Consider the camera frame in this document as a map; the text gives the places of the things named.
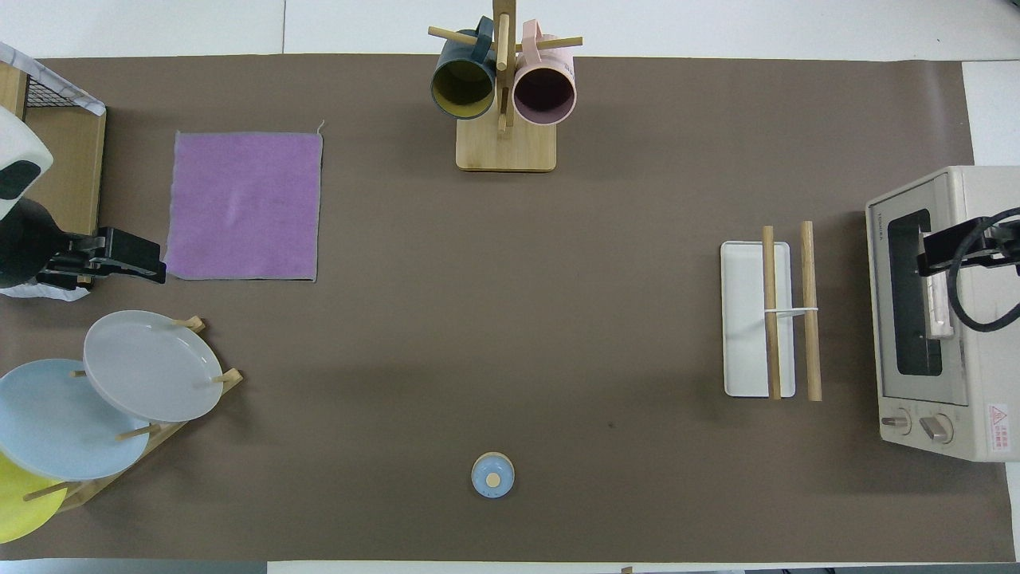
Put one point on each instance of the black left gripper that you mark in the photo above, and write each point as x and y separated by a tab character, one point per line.
28	243

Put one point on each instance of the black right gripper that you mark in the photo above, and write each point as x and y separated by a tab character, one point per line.
1002	239

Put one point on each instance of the purple and grey towel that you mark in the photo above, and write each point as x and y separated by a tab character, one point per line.
247	207

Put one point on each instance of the white towel rack wooden bars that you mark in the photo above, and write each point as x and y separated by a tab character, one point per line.
745	319

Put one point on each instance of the wooden plate rack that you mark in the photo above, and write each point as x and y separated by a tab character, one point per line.
96	488

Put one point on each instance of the white crumpled sheet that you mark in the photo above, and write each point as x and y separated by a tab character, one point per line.
48	293

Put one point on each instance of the grey plate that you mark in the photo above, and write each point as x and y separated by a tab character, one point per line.
151	367

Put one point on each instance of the wooden two-level shelf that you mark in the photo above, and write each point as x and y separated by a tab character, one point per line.
72	159

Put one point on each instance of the beige toaster oven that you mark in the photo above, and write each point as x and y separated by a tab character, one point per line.
980	383

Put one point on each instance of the light blue plate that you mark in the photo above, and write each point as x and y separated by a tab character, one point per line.
56	422

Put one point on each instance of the marble pattern paper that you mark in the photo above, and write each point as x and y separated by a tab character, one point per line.
56	80

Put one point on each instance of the yellow plate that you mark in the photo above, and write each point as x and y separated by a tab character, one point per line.
20	502

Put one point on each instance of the large brown table mat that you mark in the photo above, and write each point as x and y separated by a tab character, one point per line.
478	319

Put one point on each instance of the dark teal mug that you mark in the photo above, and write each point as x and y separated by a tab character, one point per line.
462	84

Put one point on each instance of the wooden mug tree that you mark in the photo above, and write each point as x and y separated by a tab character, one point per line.
506	147

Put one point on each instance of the pink ribbed mug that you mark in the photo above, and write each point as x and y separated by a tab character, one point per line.
544	92

